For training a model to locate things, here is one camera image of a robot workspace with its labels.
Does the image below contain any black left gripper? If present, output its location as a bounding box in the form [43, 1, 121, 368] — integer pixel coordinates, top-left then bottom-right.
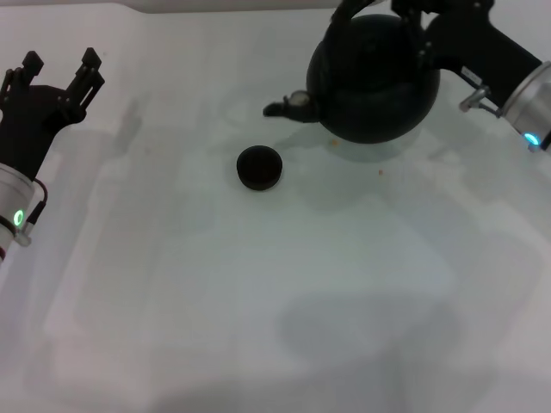
[0, 46, 107, 180]

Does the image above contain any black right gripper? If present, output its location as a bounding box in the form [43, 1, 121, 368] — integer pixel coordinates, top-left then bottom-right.
[390, 0, 544, 109]

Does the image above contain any black round teapot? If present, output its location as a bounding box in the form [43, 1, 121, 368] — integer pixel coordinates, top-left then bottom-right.
[262, 0, 443, 145]

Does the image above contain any small black teacup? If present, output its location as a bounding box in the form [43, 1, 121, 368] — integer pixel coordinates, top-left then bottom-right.
[235, 145, 285, 192]

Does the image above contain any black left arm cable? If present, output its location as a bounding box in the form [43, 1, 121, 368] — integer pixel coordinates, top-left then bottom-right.
[15, 177, 49, 247]

